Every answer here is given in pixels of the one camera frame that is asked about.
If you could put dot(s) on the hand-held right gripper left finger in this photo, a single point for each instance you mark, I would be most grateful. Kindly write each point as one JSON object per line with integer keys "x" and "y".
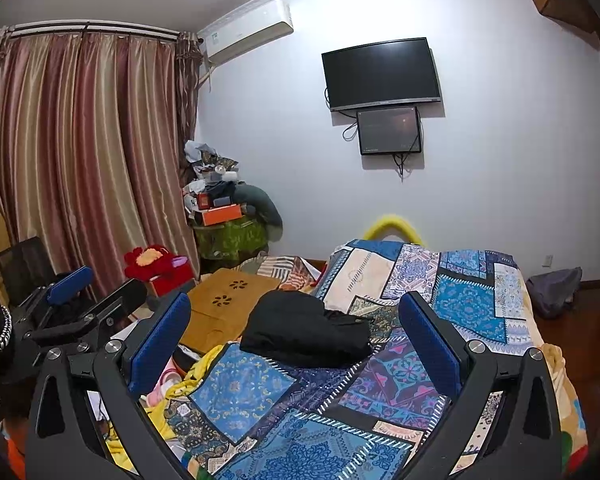
{"x": 160, "y": 345}

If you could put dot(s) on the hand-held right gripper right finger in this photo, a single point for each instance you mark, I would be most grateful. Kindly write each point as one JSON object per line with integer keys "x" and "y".
{"x": 427, "y": 345}

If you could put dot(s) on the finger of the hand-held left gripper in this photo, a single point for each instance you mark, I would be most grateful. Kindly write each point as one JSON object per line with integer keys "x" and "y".
{"x": 70, "y": 280}
{"x": 115, "y": 302}

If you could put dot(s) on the black zip jacket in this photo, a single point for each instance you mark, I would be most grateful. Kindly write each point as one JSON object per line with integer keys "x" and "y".
{"x": 300, "y": 330}

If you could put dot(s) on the black mesh chair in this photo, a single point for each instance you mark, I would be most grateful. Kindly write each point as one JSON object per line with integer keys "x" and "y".
{"x": 25, "y": 265}

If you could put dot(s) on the pink cloth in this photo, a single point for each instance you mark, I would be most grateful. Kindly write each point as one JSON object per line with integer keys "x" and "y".
{"x": 162, "y": 385}

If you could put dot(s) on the yellow cartoon blanket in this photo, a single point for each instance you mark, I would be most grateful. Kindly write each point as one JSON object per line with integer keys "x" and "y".
{"x": 200, "y": 370}

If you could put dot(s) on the red plush toy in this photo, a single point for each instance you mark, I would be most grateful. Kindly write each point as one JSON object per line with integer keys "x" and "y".
{"x": 147, "y": 260}

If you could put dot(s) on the red storage box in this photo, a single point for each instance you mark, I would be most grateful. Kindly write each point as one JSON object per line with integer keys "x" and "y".
{"x": 172, "y": 280}

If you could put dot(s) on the wooden lap desk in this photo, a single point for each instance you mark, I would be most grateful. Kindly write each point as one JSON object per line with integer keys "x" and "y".
{"x": 220, "y": 310}

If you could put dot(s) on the blue patchwork blanket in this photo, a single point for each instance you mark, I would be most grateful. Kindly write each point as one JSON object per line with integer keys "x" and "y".
{"x": 360, "y": 400}

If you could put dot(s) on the striped pink curtain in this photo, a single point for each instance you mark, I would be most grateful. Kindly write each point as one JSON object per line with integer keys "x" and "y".
{"x": 80, "y": 160}

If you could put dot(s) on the green cloth covered cabinet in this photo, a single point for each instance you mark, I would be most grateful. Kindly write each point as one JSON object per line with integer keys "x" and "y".
{"x": 230, "y": 240}

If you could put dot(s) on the yellow foam tube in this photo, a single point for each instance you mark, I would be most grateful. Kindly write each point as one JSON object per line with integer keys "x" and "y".
{"x": 385, "y": 222}

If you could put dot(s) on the grey bag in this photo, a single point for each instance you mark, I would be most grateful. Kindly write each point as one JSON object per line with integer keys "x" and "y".
{"x": 555, "y": 292}

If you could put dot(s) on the orange box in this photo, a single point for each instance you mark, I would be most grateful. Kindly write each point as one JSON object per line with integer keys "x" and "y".
{"x": 222, "y": 215}

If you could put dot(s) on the pile of clutter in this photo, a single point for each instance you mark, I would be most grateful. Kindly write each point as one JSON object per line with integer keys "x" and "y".
{"x": 207, "y": 175}

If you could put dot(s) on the small black monitor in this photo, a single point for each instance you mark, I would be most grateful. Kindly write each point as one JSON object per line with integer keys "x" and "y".
{"x": 389, "y": 130}

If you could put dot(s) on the white air conditioner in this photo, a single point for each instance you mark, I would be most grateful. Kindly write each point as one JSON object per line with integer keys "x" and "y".
{"x": 245, "y": 30}

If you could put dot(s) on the curtain rail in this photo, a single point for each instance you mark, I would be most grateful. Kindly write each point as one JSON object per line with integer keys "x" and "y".
{"x": 105, "y": 29}

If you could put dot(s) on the black wall television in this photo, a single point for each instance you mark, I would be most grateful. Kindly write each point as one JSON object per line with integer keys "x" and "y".
{"x": 380, "y": 72}

